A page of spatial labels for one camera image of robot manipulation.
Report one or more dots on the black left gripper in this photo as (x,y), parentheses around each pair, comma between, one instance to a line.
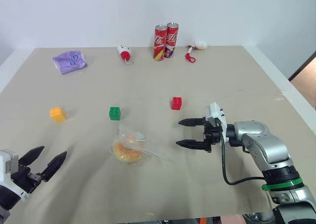
(26,178)

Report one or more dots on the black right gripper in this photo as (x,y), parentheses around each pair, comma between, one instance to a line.
(212,132)

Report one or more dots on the red toy brick block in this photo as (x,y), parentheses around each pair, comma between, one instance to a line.
(176,103)

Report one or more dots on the yellow toy brick block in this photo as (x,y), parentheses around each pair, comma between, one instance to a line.
(58,114)

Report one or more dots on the clear bag of orange bread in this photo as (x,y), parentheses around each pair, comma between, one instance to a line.
(128,151)

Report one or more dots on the green toy brick block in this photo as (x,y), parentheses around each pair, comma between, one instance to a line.
(114,113)

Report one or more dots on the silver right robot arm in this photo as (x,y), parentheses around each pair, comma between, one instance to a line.
(266,145)

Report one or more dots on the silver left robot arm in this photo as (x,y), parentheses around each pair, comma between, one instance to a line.
(7,196)

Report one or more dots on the beige table cover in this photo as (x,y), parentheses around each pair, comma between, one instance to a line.
(148,85)

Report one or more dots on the red blue cola can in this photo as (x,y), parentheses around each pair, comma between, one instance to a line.
(172,39)

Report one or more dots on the dark rounded shape below table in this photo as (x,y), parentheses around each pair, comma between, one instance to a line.
(259,219)

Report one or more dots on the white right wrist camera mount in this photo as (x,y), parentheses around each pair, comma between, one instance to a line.
(214,111)

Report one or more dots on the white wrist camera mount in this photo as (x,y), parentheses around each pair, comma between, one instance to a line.
(8,163)
(214,111)

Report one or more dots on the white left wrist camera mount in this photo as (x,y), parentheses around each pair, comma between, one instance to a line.
(8,163)

